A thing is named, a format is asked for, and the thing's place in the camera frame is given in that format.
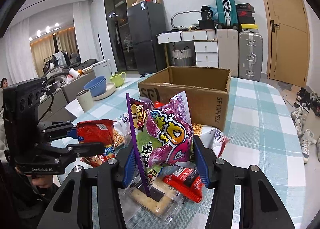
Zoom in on clear cracker packet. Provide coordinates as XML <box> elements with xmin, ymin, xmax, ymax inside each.
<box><xmin>124</xmin><ymin>177</ymin><xmax>187</xmax><ymax>224</ymax></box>

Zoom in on purple candy snack bag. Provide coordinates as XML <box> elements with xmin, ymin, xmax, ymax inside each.
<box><xmin>126</xmin><ymin>91</ymin><xmax>193</xmax><ymax>196</ymax></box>

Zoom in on small red snack packet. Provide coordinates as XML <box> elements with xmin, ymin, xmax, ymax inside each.
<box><xmin>163</xmin><ymin>167</ymin><xmax>203</xmax><ymax>203</ymax></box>

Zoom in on blue bowl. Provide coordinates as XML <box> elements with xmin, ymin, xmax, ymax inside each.
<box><xmin>84</xmin><ymin>76</ymin><xmax>106</xmax><ymax>97</ymax></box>

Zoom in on cream plate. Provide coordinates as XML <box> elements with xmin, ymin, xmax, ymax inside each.
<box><xmin>93</xmin><ymin>82</ymin><xmax>116</xmax><ymax>101</ymax></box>

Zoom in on brown cardboard box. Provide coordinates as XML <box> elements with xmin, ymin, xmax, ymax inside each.
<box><xmin>138</xmin><ymin>66</ymin><xmax>231</xmax><ymax>131</ymax></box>

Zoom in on silver suitcase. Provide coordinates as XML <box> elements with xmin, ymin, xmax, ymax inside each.
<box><xmin>239</xmin><ymin>32</ymin><xmax>263</xmax><ymax>81</ymax></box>

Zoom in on stacked shoe boxes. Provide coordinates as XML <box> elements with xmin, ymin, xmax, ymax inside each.
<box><xmin>236</xmin><ymin>4</ymin><xmax>259</xmax><ymax>33</ymax></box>

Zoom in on woven laundry basket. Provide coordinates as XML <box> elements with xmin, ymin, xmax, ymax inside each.
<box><xmin>172</xmin><ymin>46</ymin><xmax>194</xmax><ymax>67</ymax></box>

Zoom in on grey sofa with clothes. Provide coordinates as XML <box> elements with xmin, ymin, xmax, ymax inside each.
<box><xmin>38</xmin><ymin>59</ymin><xmax>98</xmax><ymax>121</ymax></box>

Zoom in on black refrigerator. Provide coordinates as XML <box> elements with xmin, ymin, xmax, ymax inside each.
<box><xmin>127</xmin><ymin>1</ymin><xmax>167</xmax><ymax>74</ymax></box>

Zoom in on teal suitcase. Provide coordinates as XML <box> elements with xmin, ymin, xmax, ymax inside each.
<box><xmin>215</xmin><ymin>0</ymin><xmax>238</xmax><ymax>30</ymax></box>

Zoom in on beige suitcase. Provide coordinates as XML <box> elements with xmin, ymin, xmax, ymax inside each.
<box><xmin>217</xmin><ymin>29</ymin><xmax>239</xmax><ymax>78</ymax></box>

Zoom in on white drawer desk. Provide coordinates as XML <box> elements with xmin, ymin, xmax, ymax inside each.
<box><xmin>157</xmin><ymin>30</ymin><xmax>219</xmax><ymax>67</ymax></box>

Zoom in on white electric kettle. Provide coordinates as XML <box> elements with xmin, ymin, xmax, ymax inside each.
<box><xmin>92</xmin><ymin>60</ymin><xmax>112</xmax><ymax>81</ymax></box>

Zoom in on red chip bag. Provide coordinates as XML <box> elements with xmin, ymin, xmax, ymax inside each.
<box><xmin>76</xmin><ymin>119</ymin><xmax>116</xmax><ymax>167</ymax></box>

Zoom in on green ceramic pitcher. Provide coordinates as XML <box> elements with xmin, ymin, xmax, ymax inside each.
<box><xmin>110</xmin><ymin>72</ymin><xmax>126</xmax><ymax>88</ymax></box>

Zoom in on teal checked tablecloth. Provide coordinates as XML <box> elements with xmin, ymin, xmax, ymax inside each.
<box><xmin>49</xmin><ymin>74</ymin><xmax>307</xmax><ymax>229</ymax></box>

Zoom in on white noodle snack bag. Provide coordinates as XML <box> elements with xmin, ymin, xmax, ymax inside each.
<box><xmin>192</xmin><ymin>123</ymin><xmax>231</xmax><ymax>158</ymax></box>

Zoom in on beige tumbler cup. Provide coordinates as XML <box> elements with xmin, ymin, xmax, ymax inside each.
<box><xmin>76</xmin><ymin>89</ymin><xmax>94</xmax><ymax>112</ymax></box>

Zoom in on dark glass cabinet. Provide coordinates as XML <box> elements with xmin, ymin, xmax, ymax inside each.
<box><xmin>104</xmin><ymin>0</ymin><xmax>138</xmax><ymax>72</ymax></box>

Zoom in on wooden door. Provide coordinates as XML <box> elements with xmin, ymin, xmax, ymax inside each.
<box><xmin>263</xmin><ymin>0</ymin><xmax>310</xmax><ymax>87</ymax></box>

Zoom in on black camera box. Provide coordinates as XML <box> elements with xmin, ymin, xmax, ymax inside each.
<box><xmin>3</xmin><ymin>78</ymin><xmax>46</xmax><ymax>146</ymax></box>

